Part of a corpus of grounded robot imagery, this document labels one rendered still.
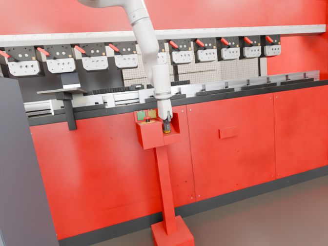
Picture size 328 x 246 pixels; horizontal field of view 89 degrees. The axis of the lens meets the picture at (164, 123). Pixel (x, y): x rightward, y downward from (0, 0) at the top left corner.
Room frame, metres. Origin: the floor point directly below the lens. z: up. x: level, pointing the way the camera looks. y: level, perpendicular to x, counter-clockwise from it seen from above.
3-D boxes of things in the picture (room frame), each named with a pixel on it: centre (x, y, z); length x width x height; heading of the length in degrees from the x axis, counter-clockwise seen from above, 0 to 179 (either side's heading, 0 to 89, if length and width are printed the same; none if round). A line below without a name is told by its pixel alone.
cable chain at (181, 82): (1.69, -0.09, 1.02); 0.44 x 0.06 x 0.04; 103
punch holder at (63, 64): (1.12, 0.59, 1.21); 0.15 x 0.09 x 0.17; 103
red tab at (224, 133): (1.20, -0.46, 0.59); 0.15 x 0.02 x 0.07; 103
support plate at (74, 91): (0.98, 0.54, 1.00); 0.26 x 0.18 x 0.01; 13
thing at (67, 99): (0.95, 0.53, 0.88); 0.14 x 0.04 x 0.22; 13
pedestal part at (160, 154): (0.88, 0.04, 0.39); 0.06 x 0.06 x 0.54; 16
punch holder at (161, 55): (1.25, 0.01, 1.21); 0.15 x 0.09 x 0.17; 103
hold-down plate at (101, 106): (1.08, 0.52, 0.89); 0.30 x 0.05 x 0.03; 103
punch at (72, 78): (1.13, 0.57, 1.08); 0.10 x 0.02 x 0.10; 103
